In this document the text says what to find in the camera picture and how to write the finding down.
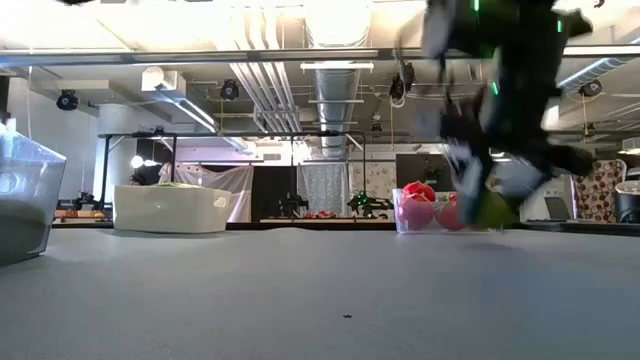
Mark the white plastic basket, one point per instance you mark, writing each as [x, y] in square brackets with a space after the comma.
[170, 210]

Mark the grey table mat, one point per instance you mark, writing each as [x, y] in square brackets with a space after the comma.
[300, 300]

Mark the patterned hanging cloth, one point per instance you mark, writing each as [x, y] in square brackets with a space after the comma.
[372, 177]

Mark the black computer monitor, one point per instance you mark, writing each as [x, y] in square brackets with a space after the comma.
[415, 170]

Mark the black waste bin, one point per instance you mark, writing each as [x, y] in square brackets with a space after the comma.
[627, 202]

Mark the grey translucent basket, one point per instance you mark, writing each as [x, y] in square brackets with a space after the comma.
[30, 200]

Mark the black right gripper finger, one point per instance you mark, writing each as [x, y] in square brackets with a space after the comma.
[467, 185]
[570, 160]

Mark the aluminium rig crossbar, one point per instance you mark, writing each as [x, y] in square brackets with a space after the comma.
[225, 55]

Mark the black background table frame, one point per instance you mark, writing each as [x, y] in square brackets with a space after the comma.
[225, 134]

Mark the white hanging cloth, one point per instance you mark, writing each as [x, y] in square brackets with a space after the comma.
[225, 182]

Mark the patterned chair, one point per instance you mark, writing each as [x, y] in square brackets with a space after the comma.
[597, 190]

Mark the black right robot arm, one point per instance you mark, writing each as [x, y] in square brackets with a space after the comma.
[510, 22]

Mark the clear plastic basket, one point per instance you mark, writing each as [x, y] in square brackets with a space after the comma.
[425, 220]

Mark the black background robot arm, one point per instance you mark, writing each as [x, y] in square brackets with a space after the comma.
[292, 205]

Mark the silver ventilation duct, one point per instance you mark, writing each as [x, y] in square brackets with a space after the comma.
[335, 115]

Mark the black ceiling spotlight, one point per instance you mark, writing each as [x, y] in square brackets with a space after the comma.
[229, 90]
[66, 100]
[402, 80]
[591, 88]

